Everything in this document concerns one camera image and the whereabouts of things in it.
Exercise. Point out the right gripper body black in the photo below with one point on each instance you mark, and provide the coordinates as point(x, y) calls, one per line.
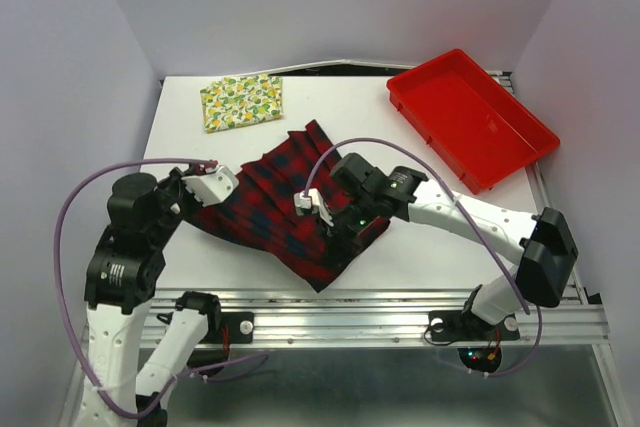
point(353, 219)

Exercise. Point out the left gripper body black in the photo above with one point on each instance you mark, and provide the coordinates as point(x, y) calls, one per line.
point(181, 202)

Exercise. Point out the red black plaid skirt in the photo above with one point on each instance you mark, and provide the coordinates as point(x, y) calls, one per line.
point(260, 214)

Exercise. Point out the lemon print skirt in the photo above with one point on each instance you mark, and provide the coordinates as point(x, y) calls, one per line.
point(241, 101)

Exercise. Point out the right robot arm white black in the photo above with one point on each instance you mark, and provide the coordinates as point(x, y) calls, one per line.
point(537, 251)

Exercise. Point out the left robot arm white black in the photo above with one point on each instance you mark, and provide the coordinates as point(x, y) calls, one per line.
point(121, 279)

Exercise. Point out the red plastic tray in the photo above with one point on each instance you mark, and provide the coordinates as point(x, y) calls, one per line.
point(479, 129)

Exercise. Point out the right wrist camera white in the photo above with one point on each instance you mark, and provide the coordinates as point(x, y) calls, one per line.
point(311, 203)

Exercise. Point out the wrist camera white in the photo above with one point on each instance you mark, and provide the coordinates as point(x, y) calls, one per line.
point(311, 203)
point(213, 186)

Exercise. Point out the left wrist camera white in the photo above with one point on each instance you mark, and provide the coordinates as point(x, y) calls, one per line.
point(213, 186)

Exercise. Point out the aluminium frame rails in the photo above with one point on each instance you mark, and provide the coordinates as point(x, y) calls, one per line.
point(361, 313)

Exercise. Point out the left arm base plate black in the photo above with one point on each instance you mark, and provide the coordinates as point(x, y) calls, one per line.
point(235, 328)

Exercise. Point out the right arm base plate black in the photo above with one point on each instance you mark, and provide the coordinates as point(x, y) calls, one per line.
point(451, 326)

